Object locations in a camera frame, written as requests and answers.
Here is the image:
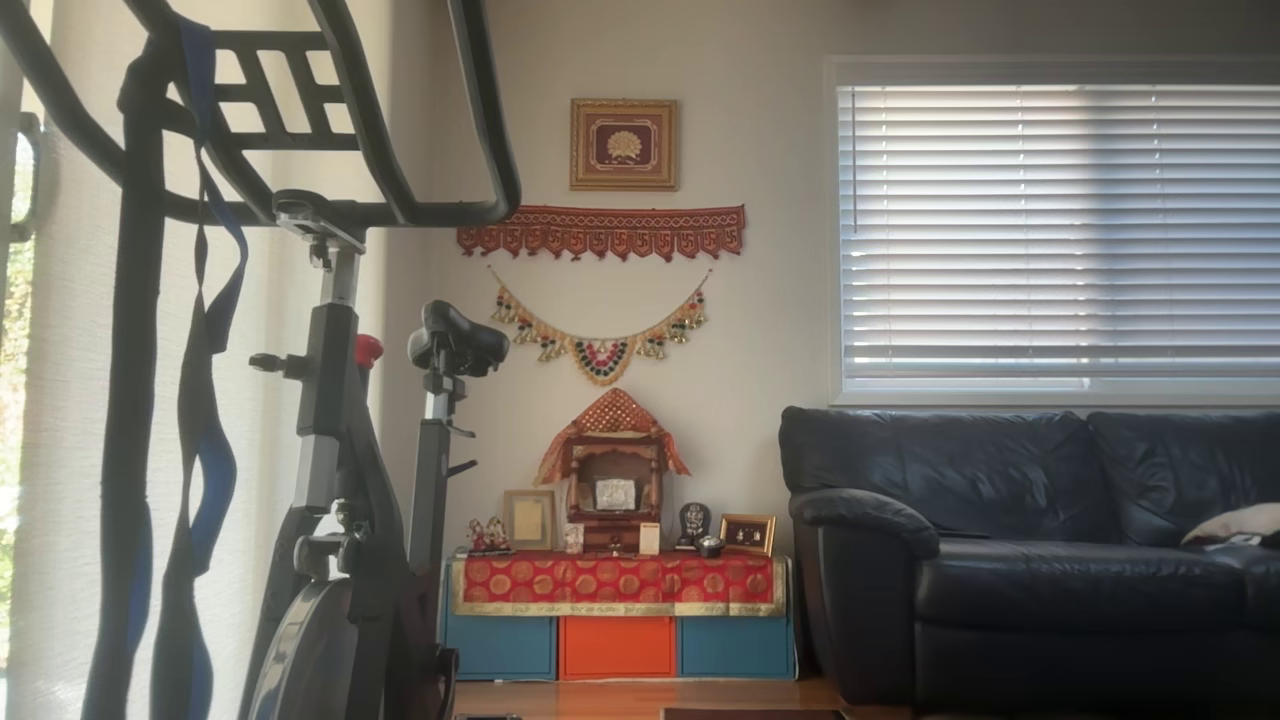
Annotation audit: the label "black leather sofa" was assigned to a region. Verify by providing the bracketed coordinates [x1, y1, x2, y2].
[778, 405, 1280, 713]

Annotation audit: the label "blue black resistance band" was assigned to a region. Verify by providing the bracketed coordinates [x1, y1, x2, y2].
[150, 15, 251, 720]

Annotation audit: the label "beige photo frame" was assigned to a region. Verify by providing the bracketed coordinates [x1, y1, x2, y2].
[502, 489, 557, 551]

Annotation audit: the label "white window blinds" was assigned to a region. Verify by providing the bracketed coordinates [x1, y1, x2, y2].
[838, 85, 1280, 393]

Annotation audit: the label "gold photo frame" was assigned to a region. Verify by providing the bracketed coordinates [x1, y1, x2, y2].
[719, 513, 777, 557]

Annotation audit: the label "red gold shrine cloth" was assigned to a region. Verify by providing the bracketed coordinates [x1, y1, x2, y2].
[535, 388, 691, 486]

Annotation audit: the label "blue storage bin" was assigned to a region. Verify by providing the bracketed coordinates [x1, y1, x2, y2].
[679, 615, 795, 681]
[443, 614, 557, 682]

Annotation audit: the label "white sheer curtain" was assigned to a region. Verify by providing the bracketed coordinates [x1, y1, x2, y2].
[0, 0, 401, 720]

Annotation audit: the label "red gold table runner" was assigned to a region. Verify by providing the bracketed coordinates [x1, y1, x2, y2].
[450, 553, 788, 617]

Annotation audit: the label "black grey exercise bike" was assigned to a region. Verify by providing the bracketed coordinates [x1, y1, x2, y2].
[0, 0, 523, 720]

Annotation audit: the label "dark floor rug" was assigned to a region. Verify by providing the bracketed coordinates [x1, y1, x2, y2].
[660, 707, 851, 720]

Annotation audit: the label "beaded wall garland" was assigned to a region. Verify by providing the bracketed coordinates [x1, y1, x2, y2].
[488, 266, 713, 387]

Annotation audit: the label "small wooden shrine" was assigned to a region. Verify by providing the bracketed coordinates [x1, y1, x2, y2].
[565, 432, 666, 554]

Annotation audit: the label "gold framed wall picture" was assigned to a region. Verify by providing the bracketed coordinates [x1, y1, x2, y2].
[570, 98, 679, 192]

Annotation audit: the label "white window frame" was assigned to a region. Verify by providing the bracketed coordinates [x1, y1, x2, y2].
[826, 57, 1280, 408]

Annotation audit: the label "white cushion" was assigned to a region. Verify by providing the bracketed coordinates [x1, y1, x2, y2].
[1180, 503, 1280, 551]

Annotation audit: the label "red embroidered wall valance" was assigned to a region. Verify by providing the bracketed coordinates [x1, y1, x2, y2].
[457, 205, 746, 263]

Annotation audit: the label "orange storage bin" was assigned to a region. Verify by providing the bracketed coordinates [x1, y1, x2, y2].
[559, 615, 677, 681]

